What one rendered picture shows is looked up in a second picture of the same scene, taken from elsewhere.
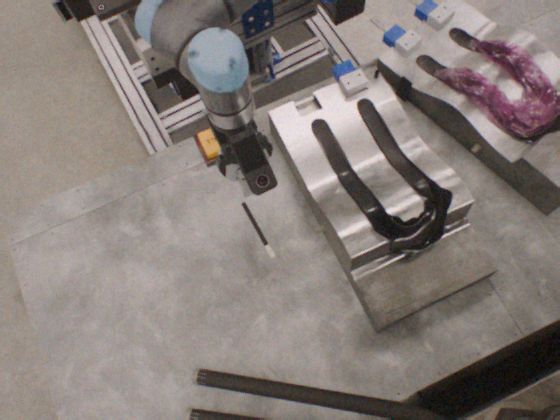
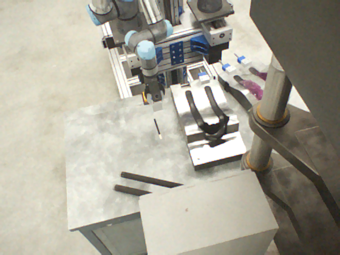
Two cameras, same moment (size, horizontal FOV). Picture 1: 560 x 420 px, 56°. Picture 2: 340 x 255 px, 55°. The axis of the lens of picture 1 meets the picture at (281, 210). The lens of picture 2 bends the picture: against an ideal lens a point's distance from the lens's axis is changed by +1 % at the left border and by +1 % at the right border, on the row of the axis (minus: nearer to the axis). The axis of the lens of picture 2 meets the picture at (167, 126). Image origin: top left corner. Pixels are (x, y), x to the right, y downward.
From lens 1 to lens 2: 0.75 m
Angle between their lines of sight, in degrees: 17
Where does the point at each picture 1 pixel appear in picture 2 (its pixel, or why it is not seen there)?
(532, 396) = not seen: hidden behind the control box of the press
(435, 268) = (221, 148)
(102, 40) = (117, 68)
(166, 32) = (133, 40)
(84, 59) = (108, 77)
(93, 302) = (89, 144)
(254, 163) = (155, 90)
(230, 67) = (148, 50)
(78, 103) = (101, 95)
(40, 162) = not seen: hidden behind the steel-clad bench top
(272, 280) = (158, 147)
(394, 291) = (203, 153)
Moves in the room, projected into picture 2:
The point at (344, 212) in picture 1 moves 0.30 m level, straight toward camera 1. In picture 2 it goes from (189, 120) to (163, 170)
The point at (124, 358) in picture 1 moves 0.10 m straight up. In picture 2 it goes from (96, 164) to (90, 155)
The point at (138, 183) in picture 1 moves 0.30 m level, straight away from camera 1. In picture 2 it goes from (116, 107) to (99, 74)
